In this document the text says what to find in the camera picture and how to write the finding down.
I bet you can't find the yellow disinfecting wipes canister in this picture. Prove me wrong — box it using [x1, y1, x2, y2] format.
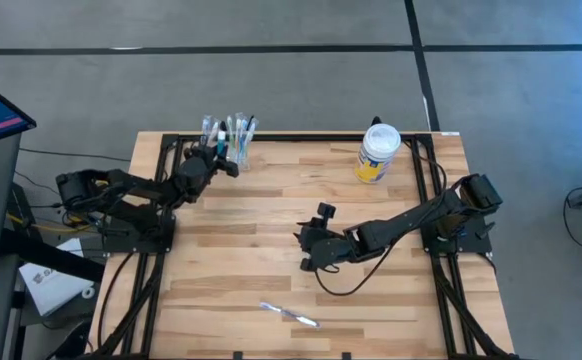
[354, 123, 402, 185]

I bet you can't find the yellow cable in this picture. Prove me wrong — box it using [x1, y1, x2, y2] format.
[5, 212, 97, 234]

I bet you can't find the right arm power cable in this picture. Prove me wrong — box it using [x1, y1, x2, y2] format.
[410, 148, 447, 196]

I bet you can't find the black stand leg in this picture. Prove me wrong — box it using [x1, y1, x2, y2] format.
[0, 229, 106, 284]

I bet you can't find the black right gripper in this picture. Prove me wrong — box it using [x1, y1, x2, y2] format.
[294, 202, 348, 273]

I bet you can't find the white printed paper sheet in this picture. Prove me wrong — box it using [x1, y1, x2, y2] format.
[18, 237, 96, 318]

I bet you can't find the black floor object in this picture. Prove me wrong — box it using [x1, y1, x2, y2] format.
[45, 319, 92, 360]

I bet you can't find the clear plastic cup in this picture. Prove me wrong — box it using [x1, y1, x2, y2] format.
[198, 142, 252, 174]

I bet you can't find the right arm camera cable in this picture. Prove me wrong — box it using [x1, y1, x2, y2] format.
[313, 239, 397, 297]

